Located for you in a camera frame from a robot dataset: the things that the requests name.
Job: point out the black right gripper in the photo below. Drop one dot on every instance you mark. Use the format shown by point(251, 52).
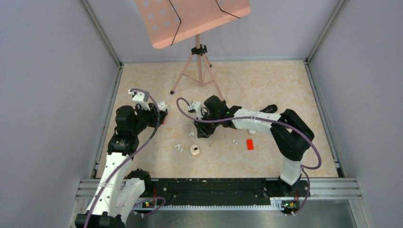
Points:
point(203, 130)

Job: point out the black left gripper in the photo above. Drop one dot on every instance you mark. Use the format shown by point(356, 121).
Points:
point(157, 117)

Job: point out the white charging case gold trim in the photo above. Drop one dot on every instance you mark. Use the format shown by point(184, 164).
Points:
point(163, 106)

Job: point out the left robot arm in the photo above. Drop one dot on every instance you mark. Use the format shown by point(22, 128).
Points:
point(116, 194)

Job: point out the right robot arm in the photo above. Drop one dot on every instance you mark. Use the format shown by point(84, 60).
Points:
point(290, 133)

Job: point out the beige charging case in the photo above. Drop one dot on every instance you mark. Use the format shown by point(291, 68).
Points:
point(194, 150)

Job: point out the red white grid block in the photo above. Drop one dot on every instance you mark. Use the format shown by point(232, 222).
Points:
point(162, 119)

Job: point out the red rectangular block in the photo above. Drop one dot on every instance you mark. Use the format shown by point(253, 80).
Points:
point(250, 144)

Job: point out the black marker orange cap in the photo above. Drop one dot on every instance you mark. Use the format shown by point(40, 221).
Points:
point(270, 109)

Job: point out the pink music stand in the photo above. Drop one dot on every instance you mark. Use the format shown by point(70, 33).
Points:
point(171, 21)

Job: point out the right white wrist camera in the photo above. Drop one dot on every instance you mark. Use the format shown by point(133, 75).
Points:
point(196, 108)

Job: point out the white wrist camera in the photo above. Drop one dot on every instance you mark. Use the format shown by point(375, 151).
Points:
point(196, 108)
point(140, 98)

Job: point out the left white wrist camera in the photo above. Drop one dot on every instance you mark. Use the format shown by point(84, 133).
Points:
point(140, 98)

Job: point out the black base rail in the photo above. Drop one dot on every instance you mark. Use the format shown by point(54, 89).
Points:
point(219, 193)

